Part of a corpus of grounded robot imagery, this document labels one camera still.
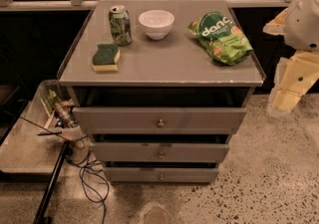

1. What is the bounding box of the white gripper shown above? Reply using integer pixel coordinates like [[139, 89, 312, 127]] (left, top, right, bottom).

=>
[[263, 8, 319, 116]]

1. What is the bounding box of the green soda can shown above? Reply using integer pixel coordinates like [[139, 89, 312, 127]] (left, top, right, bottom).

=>
[[109, 5, 132, 46]]

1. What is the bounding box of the green yellow sponge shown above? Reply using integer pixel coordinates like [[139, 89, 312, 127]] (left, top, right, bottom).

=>
[[92, 44, 121, 72]]

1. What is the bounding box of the grey drawer cabinet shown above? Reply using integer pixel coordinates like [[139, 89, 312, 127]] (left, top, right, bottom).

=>
[[58, 0, 264, 171]]

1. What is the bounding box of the green chip bag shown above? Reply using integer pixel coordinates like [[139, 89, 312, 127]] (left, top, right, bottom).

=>
[[188, 12, 253, 66]]

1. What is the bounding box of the grey middle drawer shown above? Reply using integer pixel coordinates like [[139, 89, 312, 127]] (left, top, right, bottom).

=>
[[92, 142, 229, 162]]

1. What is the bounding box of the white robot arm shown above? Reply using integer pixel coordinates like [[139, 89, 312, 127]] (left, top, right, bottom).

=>
[[263, 0, 319, 117]]

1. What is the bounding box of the clear plastic bin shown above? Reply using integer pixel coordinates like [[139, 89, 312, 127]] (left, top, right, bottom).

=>
[[23, 80, 86, 141]]

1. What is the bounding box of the grey top drawer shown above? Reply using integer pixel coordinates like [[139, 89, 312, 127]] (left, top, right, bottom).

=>
[[73, 108, 246, 134]]

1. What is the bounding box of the black floor cable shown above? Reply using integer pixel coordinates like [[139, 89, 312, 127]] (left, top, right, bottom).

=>
[[64, 134, 111, 224]]

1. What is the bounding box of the white ceramic bowl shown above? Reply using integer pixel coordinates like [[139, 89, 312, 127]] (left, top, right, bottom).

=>
[[139, 10, 174, 40]]

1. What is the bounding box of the grey bottom drawer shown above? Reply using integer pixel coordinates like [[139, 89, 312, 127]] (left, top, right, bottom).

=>
[[104, 167, 218, 183]]

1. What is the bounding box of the grey drawer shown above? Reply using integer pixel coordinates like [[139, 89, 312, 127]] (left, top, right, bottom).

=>
[[92, 142, 229, 162], [73, 108, 246, 134], [104, 167, 218, 183]]

